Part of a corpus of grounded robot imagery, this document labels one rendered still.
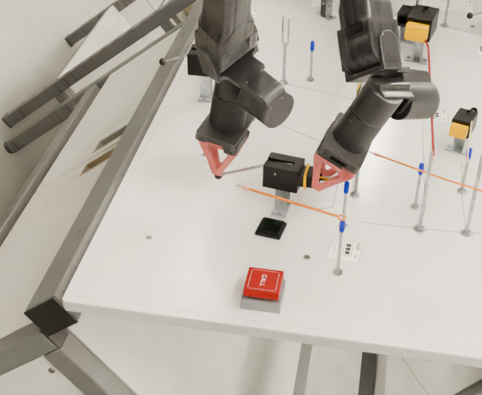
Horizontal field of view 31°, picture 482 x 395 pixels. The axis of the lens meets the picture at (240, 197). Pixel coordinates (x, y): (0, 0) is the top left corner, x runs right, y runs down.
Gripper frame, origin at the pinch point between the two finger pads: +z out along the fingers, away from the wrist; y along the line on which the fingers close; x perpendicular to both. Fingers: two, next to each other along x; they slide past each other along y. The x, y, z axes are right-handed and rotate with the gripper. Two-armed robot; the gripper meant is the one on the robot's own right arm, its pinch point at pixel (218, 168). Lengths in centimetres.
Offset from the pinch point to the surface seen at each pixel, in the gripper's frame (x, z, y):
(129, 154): 17.7, 8.0, 5.7
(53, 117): 69, 61, 74
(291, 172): -12.1, -5.6, -2.1
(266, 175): -8.3, -3.4, -2.1
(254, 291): -14.3, -0.3, -23.5
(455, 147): -35.2, -1.0, 27.1
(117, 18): 78, 59, 134
